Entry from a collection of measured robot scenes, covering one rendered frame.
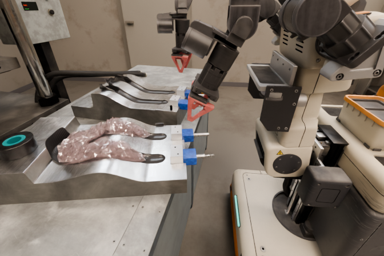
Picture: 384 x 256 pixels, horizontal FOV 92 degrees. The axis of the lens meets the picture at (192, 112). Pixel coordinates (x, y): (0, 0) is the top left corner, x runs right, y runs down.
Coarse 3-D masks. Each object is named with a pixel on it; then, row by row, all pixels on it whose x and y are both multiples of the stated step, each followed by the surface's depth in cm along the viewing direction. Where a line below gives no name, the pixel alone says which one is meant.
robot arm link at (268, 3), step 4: (260, 0) 69; (264, 0) 69; (268, 0) 69; (272, 0) 69; (260, 4) 69; (264, 4) 70; (268, 4) 70; (272, 4) 70; (276, 4) 70; (264, 8) 70; (268, 8) 70; (272, 8) 70; (260, 12) 70; (264, 12) 70; (268, 12) 70; (272, 12) 71; (260, 16) 71; (264, 16) 71; (268, 16) 71
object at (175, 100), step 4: (172, 96) 79; (176, 96) 79; (180, 96) 79; (172, 100) 76; (176, 100) 76; (180, 100) 79; (184, 100) 79; (172, 104) 77; (176, 104) 76; (180, 104) 76; (184, 104) 76; (180, 108) 77; (184, 108) 77
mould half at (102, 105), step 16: (96, 96) 78; (112, 96) 78; (144, 96) 87; (160, 96) 86; (80, 112) 85; (96, 112) 83; (112, 112) 80; (128, 112) 78; (144, 112) 77; (160, 112) 75; (176, 112) 73
